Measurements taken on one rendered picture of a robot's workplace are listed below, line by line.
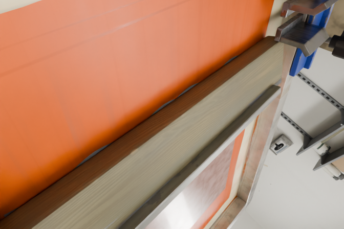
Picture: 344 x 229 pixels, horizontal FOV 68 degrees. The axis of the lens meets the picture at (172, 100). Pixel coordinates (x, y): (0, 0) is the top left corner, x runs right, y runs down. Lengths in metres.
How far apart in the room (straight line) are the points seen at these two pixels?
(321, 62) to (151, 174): 2.29
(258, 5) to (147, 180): 0.26
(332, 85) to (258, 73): 2.19
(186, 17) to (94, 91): 0.11
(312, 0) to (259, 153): 0.37
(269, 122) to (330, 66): 1.92
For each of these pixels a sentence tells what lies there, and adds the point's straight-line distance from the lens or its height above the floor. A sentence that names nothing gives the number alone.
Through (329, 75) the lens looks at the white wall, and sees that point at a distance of 2.51.
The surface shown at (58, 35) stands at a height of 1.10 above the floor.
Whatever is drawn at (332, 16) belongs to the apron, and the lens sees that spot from 2.27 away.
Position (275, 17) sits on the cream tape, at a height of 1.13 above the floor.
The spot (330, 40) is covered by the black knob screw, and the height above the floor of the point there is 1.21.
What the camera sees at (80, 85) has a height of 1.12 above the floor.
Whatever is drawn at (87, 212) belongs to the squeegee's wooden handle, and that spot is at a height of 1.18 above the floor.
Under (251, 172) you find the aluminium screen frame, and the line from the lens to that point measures 0.71.
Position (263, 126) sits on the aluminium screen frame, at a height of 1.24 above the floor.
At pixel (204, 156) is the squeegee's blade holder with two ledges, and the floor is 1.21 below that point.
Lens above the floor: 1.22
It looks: 16 degrees down
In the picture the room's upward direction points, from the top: 135 degrees clockwise
